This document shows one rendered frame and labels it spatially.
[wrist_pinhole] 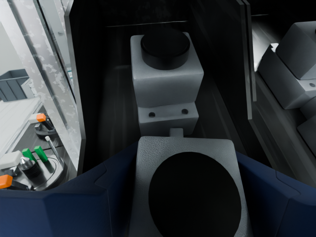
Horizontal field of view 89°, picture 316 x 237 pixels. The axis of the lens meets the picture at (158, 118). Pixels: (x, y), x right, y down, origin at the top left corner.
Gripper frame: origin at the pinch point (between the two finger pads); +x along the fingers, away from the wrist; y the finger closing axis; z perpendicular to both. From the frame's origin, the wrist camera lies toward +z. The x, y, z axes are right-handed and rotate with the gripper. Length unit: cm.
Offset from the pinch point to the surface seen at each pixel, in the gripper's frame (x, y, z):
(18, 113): 84, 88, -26
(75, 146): 7.6, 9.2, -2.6
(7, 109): 90, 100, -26
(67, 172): 30.1, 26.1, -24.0
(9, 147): 42, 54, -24
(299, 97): 9.9, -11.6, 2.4
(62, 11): 20.4, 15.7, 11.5
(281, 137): 8.8, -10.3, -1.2
